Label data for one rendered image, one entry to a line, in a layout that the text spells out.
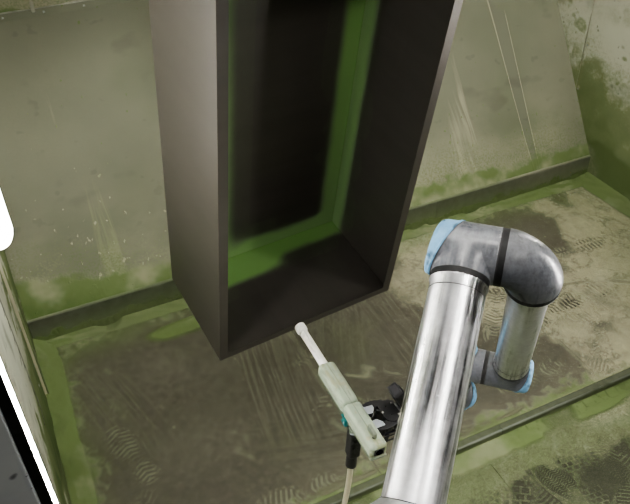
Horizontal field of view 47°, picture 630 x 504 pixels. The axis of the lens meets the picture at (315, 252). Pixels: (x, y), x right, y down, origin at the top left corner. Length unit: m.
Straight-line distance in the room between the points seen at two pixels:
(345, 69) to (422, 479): 1.24
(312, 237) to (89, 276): 0.91
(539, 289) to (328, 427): 1.22
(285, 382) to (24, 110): 1.38
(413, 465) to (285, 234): 1.32
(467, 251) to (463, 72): 2.15
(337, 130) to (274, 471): 1.09
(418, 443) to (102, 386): 1.65
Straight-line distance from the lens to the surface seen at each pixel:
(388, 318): 2.87
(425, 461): 1.28
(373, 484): 2.36
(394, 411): 1.93
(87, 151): 2.90
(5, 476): 1.48
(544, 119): 3.70
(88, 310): 2.90
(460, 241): 1.41
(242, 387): 2.62
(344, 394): 1.89
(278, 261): 2.38
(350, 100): 2.20
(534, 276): 1.42
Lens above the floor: 1.98
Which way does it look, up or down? 37 degrees down
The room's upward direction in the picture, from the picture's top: 1 degrees counter-clockwise
